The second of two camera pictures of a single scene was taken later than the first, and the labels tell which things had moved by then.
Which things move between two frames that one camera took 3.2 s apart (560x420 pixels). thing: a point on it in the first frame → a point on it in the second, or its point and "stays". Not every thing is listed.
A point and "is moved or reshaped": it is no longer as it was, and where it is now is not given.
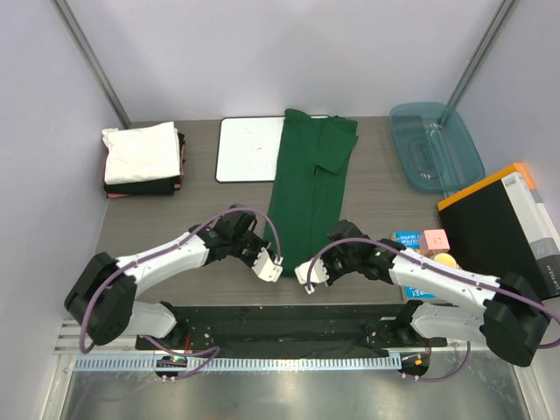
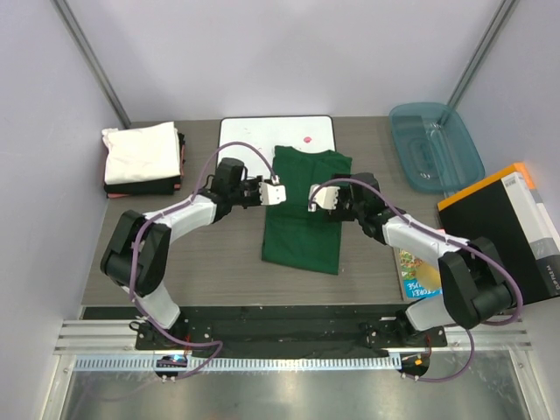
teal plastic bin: [435, 149] stays
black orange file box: [500, 225] stays
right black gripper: [325, 261] → [339, 213]
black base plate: [348, 327] stays
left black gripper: [260, 244] → [255, 184]
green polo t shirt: [307, 190] is moved or reshaped
